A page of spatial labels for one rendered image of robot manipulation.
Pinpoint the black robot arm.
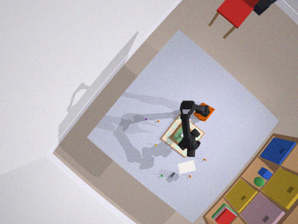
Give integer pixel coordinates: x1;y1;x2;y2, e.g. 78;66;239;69
180;100;210;157

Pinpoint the white sheet of paper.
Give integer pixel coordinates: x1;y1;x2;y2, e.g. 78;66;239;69
178;160;196;174

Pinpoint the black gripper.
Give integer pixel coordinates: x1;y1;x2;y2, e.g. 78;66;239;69
177;129;200;150

